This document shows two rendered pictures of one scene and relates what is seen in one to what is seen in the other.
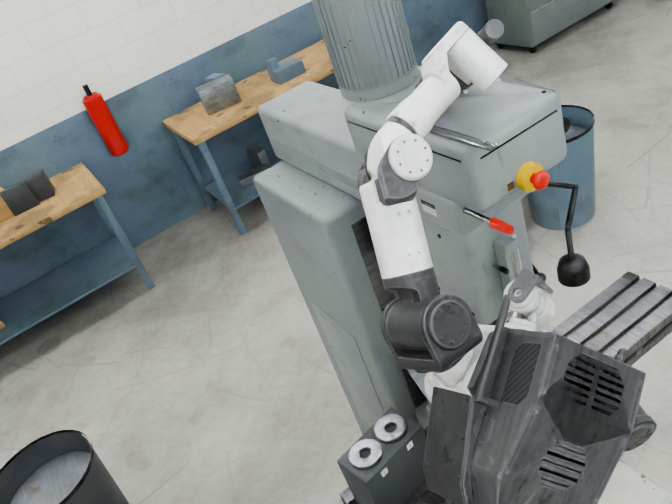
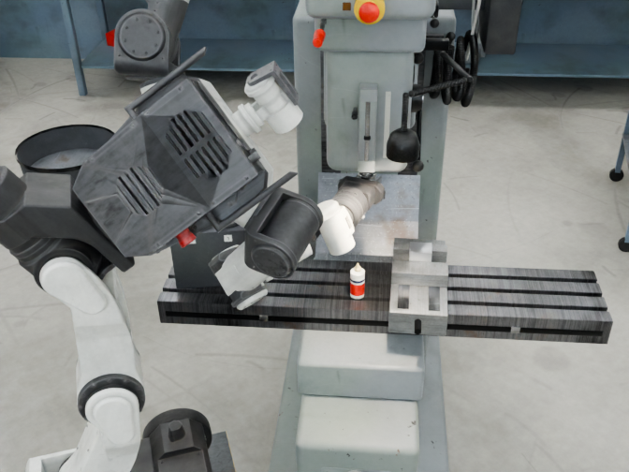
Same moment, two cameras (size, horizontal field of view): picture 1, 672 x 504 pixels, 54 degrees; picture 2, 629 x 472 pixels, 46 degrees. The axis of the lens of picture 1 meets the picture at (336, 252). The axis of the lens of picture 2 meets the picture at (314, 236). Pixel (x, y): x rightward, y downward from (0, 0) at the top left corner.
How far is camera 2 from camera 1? 1.03 m
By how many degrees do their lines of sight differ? 22
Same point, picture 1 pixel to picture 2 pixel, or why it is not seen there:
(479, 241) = (344, 72)
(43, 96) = not seen: outside the picture
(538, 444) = (124, 155)
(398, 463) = (210, 244)
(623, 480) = (395, 414)
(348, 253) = (307, 63)
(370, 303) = (313, 127)
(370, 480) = not seen: hidden behind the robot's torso
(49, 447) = (95, 138)
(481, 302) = (331, 140)
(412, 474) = not seen: hidden behind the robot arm
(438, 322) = (130, 26)
